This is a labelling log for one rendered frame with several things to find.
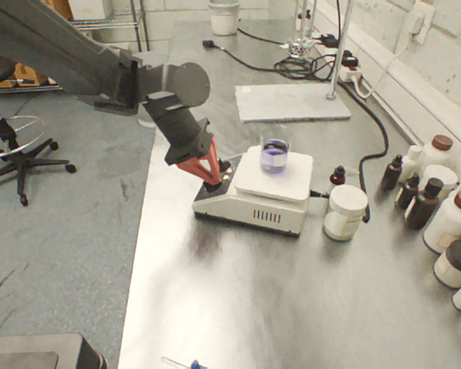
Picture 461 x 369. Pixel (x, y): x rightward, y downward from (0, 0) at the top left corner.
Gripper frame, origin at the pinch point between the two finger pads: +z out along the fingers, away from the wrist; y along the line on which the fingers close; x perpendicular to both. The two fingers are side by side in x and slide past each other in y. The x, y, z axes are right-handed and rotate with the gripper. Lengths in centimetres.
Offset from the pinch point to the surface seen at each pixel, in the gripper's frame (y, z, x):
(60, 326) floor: 13, 40, 94
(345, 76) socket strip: 57, 15, -32
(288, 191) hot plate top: -4.9, 4.6, -11.7
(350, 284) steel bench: -14.6, 18.3, -15.6
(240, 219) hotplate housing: -4.4, 6.9, -1.7
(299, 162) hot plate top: 2.5, 5.1, -14.2
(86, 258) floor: 44, 36, 94
